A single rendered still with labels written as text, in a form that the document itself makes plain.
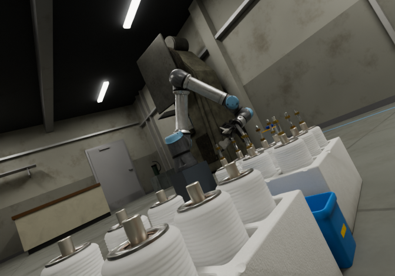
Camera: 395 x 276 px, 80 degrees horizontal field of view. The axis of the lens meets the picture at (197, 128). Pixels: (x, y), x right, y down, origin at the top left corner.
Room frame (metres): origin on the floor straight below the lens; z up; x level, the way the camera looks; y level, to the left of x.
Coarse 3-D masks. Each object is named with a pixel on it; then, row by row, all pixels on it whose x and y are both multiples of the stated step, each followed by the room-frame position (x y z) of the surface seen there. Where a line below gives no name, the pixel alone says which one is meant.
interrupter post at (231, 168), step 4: (228, 164) 0.46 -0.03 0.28; (232, 164) 0.46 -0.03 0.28; (228, 168) 0.47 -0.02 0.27; (232, 168) 0.46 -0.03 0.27; (236, 168) 0.47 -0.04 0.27; (228, 172) 0.47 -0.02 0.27; (232, 172) 0.46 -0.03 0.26; (236, 172) 0.47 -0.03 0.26; (232, 176) 0.47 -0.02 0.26; (236, 176) 0.46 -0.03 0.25
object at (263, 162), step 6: (258, 156) 0.75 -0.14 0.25; (264, 156) 0.75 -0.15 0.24; (246, 162) 0.76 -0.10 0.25; (252, 162) 0.75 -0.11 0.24; (258, 162) 0.75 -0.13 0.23; (264, 162) 0.75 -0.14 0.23; (270, 162) 0.76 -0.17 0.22; (246, 168) 0.77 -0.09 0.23; (258, 168) 0.75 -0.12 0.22; (264, 168) 0.75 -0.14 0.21; (270, 168) 0.76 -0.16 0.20; (264, 174) 0.75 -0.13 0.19; (270, 174) 0.75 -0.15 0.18
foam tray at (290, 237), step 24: (288, 192) 0.50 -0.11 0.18; (288, 216) 0.41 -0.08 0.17; (312, 216) 0.48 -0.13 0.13; (264, 240) 0.34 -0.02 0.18; (288, 240) 0.39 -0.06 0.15; (312, 240) 0.44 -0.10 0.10; (240, 264) 0.30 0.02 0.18; (264, 264) 0.32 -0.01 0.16; (288, 264) 0.36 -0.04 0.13; (312, 264) 0.41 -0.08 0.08; (336, 264) 0.48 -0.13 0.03
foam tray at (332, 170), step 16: (336, 144) 0.84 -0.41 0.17; (320, 160) 0.66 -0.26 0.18; (336, 160) 0.76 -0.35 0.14; (272, 176) 0.73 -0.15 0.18; (288, 176) 0.66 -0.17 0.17; (304, 176) 0.64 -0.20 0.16; (320, 176) 0.62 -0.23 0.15; (336, 176) 0.70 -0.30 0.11; (352, 176) 0.83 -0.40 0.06; (272, 192) 0.70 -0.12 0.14; (304, 192) 0.65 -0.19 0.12; (320, 192) 0.63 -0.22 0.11; (336, 192) 0.64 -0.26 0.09; (352, 192) 0.75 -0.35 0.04; (352, 208) 0.69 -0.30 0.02; (352, 224) 0.64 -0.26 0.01
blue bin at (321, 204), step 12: (312, 204) 0.61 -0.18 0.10; (324, 204) 0.60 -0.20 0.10; (336, 204) 0.56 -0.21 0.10; (324, 216) 0.50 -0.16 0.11; (336, 216) 0.54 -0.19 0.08; (324, 228) 0.51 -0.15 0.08; (336, 228) 0.52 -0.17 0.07; (348, 228) 0.57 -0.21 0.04; (336, 240) 0.51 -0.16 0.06; (348, 240) 0.54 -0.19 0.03; (336, 252) 0.51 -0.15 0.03; (348, 252) 0.52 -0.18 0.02; (348, 264) 0.51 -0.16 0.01
